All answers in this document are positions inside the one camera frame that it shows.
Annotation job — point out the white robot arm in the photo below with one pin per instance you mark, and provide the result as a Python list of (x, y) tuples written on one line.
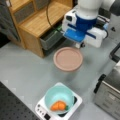
[(88, 9)]

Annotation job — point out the pink pan with white handle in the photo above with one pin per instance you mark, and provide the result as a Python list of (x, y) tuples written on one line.
[(68, 59)]

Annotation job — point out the silver toaster oven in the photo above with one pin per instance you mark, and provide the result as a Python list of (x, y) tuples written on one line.
[(107, 90)]

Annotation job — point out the grey metal bin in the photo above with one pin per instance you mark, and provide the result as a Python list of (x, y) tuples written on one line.
[(50, 38)]

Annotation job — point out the orange toy carrot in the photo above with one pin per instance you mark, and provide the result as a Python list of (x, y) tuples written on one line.
[(59, 106)]

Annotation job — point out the teal bowl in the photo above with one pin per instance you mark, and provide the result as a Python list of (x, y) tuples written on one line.
[(59, 93)]

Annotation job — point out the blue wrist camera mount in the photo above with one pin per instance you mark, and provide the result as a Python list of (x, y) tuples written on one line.
[(77, 36)]

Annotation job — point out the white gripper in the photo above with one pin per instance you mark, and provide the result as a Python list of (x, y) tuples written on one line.
[(93, 35)]

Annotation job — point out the wooden cutting board box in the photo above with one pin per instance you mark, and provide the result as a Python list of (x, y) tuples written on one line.
[(33, 18)]

